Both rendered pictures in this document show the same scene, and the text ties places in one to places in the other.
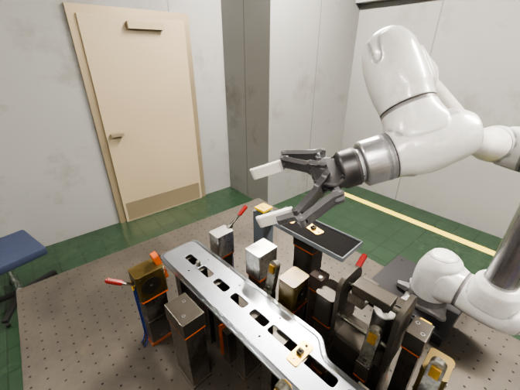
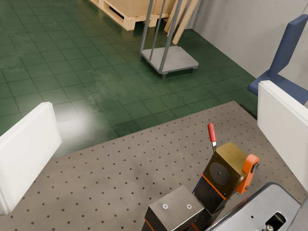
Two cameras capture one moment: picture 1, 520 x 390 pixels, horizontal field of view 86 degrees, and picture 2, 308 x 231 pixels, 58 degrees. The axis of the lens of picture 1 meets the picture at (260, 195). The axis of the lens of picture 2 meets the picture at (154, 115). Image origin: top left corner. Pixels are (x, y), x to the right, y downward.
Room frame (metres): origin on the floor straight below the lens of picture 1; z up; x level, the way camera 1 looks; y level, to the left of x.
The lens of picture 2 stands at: (0.50, -0.12, 1.63)
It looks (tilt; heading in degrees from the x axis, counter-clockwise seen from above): 41 degrees down; 85
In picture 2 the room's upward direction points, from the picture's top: 17 degrees clockwise
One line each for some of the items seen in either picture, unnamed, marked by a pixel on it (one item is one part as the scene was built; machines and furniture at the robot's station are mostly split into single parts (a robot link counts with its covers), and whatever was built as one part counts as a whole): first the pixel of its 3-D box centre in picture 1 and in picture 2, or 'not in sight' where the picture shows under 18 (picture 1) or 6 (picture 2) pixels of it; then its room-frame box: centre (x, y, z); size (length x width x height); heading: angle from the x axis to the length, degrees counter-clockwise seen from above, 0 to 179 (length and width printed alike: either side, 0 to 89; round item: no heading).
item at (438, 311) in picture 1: (422, 292); not in sight; (0.96, -0.75, 0.79); 0.22 x 0.18 x 0.06; 51
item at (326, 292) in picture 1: (327, 326); not in sight; (0.70, -0.25, 0.89); 0.12 x 0.07 x 0.38; 134
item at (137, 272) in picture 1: (150, 304); (211, 189); (0.81, 0.44, 0.88); 0.14 x 0.09 x 0.36; 134
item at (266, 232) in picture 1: (263, 249); not in sight; (1.11, -0.02, 0.92); 0.08 x 0.08 x 0.44; 44
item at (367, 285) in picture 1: (364, 343); not in sight; (0.59, -0.33, 0.94); 0.18 x 0.13 x 0.49; 44
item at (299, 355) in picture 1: (300, 351); not in sight; (0.52, -0.12, 1.01); 0.08 x 0.04 x 0.01; 134
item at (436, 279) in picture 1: (439, 273); not in sight; (0.93, -0.78, 0.92); 0.18 x 0.16 x 0.22; 38
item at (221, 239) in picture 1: (225, 261); not in sight; (1.07, 0.17, 0.88); 0.12 x 0.07 x 0.36; 134
